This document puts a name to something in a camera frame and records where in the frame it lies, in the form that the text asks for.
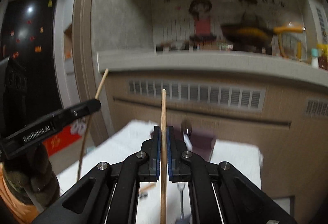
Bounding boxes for orange cloth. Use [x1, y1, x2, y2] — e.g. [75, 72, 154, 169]
[1, 164, 39, 223]

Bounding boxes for maroon plastic utensil caddy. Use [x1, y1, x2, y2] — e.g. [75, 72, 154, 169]
[149, 128, 218, 162]

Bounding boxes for blue plastic spoon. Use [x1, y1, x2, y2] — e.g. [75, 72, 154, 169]
[175, 215, 192, 224]

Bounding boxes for metal shovel-shaped spoon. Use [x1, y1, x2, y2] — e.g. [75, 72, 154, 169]
[177, 182, 186, 219]

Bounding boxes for white table cloth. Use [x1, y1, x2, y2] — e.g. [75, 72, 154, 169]
[57, 119, 264, 224]

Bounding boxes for dark pan yellow handle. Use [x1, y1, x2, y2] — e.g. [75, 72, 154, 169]
[221, 24, 306, 52]

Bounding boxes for teal capped white bottle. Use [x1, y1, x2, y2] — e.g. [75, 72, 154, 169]
[311, 48, 319, 69]

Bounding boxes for long grey vent grille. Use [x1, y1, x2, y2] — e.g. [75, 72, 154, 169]
[127, 78, 266, 113]

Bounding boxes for grey kitchen countertop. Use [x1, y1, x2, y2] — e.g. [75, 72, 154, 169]
[97, 50, 327, 88]

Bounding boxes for wooden chopstick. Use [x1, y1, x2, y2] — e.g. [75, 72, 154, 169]
[160, 89, 167, 224]
[76, 69, 109, 182]

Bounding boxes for small grey vent grille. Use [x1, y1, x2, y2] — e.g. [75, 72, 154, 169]
[305, 98, 328, 118]

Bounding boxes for yellow container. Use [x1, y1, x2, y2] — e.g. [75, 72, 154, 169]
[317, 44, 328, 70]

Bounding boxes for red floor mat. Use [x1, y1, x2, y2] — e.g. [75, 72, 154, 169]
[42, 126, 81, 157]

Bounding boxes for white plastic spoon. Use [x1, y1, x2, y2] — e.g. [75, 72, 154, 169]
[183, 135, 193, 152]

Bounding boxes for white slippers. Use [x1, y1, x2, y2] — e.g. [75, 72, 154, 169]
[70, 118, 87, 136]

